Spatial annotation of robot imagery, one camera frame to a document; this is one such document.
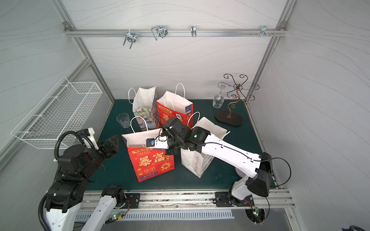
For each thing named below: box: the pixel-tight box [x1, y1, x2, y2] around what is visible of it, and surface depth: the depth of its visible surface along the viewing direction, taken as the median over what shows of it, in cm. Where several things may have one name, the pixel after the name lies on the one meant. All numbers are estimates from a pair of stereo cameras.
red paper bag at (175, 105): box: [156, 83, 194, 129], surface depth 89 cm
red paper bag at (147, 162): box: [121, 128, 175, 183], surface depth 74 cm
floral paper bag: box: [132, 86, 161, 132], surface depth 90 cm
